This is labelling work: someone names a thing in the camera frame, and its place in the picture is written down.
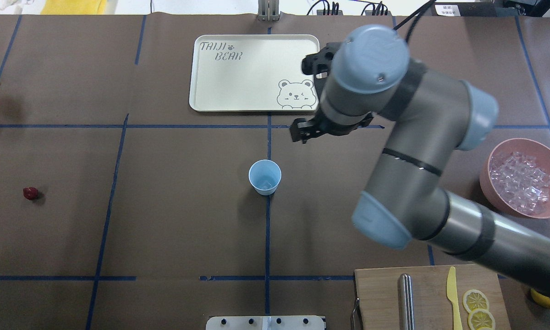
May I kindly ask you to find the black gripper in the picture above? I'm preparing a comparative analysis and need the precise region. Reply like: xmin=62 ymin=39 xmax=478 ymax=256
xmin=290 ymin=112 xmax=374 ymax=143

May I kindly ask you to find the clear ice cubes pile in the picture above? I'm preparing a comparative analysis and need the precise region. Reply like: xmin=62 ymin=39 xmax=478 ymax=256
xmin=488 ymin=152 xmax=550 ymax=215

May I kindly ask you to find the red strawberry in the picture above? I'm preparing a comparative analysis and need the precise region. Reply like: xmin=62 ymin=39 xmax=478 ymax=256
xmin=23 ymin=187 xmax=40 ymax=200

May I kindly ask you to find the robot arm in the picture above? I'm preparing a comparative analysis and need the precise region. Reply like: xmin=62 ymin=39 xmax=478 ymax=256
xmin=290 ymin=24 xmax=550 ymax=298

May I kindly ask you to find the light blue cup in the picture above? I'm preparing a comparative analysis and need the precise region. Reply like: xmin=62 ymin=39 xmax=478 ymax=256
xmin=248 ymin=159 xmax=282 ymax=196

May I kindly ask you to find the cream bear tray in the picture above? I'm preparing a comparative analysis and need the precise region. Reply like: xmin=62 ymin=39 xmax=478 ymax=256
xmin=189 ymin=35 xmax=320 ymax=112

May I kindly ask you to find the wooden cutting board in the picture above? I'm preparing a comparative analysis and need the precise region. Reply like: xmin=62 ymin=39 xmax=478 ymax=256
xmin=355 ymin=264 xmax=511 ymax=330

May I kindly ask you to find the steel muddler black tip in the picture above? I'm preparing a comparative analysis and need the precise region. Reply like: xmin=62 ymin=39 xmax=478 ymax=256
xmin=398 ymin=273 xmax=415 ymax=330

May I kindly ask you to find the yellow plastic knife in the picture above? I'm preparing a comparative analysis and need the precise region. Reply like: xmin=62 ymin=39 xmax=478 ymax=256
xmin=445 ymin=266 xmax=463 ymax=330

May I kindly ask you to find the lemon slice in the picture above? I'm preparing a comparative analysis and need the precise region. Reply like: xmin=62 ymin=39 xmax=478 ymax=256
xmin=467 ymin=308 xmax=496 ymax=330
xmin=462 ymin=290 xmax=490 ymax=314

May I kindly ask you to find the pink bowl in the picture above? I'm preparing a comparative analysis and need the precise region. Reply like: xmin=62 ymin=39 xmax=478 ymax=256
xmin=479 ymin=138 xmax=550 ymax=219

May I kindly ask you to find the yellow cloth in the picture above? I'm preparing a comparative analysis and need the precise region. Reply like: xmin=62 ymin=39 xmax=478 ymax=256
xmin=40 ymin=0 xmax=108 ymax=15

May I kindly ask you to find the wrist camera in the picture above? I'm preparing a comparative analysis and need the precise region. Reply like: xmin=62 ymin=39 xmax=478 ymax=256
xmin=300 ymin=42 xmax=342 ymax=76

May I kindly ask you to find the aluminium frame post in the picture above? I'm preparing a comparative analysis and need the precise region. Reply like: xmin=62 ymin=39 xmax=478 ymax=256
xmin=258 ymin=0 xmax=281 ymax=22

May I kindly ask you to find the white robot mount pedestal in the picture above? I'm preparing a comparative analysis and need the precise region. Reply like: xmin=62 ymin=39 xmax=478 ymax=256
xmin=205 ymin=315 xmax=327 ymax=330

